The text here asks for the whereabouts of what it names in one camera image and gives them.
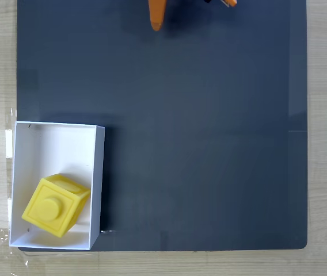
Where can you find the yellow toy building block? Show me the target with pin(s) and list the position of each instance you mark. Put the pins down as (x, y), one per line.
(51, 207)

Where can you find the white open cardboard box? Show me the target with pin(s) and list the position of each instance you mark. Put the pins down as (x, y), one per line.
(65, 149)

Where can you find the dark grey table mat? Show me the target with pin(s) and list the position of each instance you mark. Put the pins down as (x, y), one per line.
(198, 129)

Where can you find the white tape piece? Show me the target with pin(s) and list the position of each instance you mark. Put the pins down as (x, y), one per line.
(8, 143)

